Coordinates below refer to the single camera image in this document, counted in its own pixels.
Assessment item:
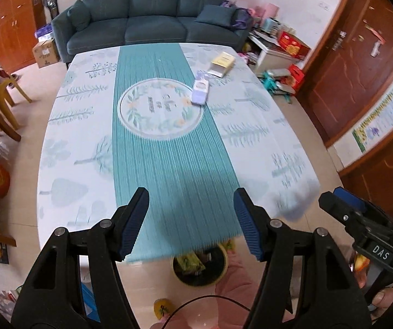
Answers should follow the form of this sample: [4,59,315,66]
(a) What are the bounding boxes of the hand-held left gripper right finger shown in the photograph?
[233,187,372,329]

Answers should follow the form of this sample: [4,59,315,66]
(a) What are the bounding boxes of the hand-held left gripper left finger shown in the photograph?
[10,187,150,329]

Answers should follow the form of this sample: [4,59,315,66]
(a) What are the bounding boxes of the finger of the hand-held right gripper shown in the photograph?
[318,191,366,234]
[333,187,389,224]

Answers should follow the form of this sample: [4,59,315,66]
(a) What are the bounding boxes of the dark round trash bin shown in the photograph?
[172,242,229,288]

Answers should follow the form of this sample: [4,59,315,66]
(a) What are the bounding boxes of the green snack wrapper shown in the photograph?
[176,254,207,276]

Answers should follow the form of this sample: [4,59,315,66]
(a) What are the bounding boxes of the person's right hand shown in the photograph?
[364,277,393,320]

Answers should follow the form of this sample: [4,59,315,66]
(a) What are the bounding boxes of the person's right leg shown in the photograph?
[196,259,293,329]

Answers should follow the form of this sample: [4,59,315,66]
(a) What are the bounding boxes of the tree print tablecloth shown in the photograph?
[36,43,322,264]

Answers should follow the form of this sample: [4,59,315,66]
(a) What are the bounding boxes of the blue plastic stool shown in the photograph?
[80,281,101,323]

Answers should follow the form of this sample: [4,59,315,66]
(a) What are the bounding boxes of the yellow slipper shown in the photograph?
[153,298,175,321]

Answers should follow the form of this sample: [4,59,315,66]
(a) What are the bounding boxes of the brown wooden door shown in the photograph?
[299,0,393,148]

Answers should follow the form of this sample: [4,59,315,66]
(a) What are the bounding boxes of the small red gift box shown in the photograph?
[287,64,305,91]

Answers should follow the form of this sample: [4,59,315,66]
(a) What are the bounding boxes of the teal stepper machine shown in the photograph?
[261,69,298,105]

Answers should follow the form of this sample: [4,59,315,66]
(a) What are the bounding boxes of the white low cabinet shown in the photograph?
[251,31,300,74]

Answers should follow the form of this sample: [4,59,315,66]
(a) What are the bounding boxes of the large red gift box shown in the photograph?
[277,31,311,59]

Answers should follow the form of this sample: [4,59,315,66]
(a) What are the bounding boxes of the yellow cardboard box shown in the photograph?
[207,51,236,78]

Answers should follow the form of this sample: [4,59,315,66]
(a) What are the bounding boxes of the pink bag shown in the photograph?
[238,52,257,66]

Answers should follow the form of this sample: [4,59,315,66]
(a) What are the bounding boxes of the pale kitchen appliance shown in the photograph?
[261,17,281,33]

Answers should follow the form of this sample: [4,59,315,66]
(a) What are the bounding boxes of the brown cardboard box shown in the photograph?
[32,38,61,68]

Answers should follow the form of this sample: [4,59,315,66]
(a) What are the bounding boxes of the pink gift box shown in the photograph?
[256,3,279,18]

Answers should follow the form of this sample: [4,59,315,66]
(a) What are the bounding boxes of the purple backpack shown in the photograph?
[232,7,254,30]

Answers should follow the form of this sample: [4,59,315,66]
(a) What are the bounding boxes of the dark teal pillow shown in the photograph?
[67,0,92,32]
[195,5,236,26]

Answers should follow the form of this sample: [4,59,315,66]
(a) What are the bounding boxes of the purple package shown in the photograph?
[35,24,53,40]

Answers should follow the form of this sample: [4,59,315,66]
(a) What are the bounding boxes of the dark teal sofa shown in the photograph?
[52,0,254,64]

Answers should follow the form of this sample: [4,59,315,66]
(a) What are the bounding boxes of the black cable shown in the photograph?
[159,295,252,329]

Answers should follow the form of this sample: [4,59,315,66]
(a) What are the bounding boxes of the wall poster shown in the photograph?
[352,56,393,153]

